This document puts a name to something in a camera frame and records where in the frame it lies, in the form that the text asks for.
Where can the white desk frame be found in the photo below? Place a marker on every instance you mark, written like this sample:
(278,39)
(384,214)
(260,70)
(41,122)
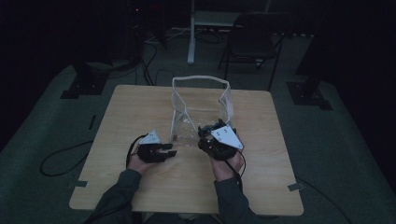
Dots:
(191,46)

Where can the grey tape piece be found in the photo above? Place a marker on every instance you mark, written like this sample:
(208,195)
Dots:
(295,187)

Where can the person's left hand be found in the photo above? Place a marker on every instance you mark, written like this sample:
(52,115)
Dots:
(137,165)

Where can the black folding chair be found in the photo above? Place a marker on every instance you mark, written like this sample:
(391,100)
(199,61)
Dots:
(252,43)

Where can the black stand base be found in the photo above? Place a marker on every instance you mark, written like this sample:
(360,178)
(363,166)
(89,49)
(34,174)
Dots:
(306,96)
(84,85)

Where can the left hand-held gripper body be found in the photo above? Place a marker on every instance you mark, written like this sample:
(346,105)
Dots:
(151,152)

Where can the black strip on floor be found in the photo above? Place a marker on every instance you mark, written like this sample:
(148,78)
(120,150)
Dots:
(92,122)

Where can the transparent bag with white trim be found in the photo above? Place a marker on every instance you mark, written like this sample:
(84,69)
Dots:
(199,107)

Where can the person's right hand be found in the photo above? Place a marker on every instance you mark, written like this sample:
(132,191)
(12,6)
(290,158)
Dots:
(222,169)

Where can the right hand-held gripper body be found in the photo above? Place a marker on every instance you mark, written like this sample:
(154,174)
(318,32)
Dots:
(218,144)

